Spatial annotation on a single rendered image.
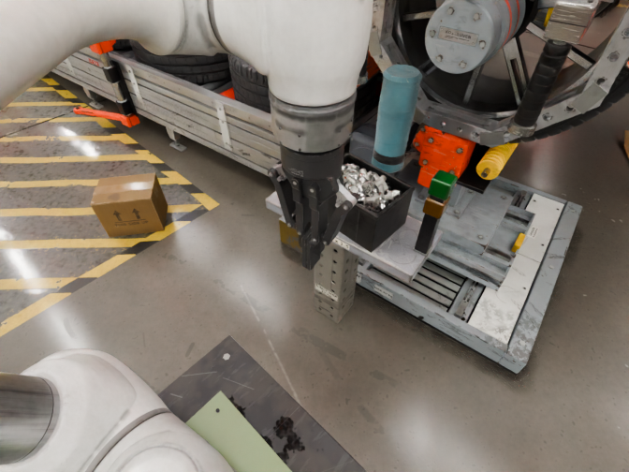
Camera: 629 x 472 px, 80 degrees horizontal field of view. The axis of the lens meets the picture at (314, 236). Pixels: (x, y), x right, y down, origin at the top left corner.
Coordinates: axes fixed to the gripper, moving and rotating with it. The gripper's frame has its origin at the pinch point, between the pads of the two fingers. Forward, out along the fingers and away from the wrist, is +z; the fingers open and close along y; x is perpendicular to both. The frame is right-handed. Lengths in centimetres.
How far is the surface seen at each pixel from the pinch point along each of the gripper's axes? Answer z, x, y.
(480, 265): 51, 60, 26
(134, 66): 33, 68, -142
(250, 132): 40, 65, -72
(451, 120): 6, 59, 3
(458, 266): 56, 60, 20
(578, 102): -6, 58, 27
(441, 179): 1.3, 28.9, 10.5
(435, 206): 7.2, 27.9, 11.3
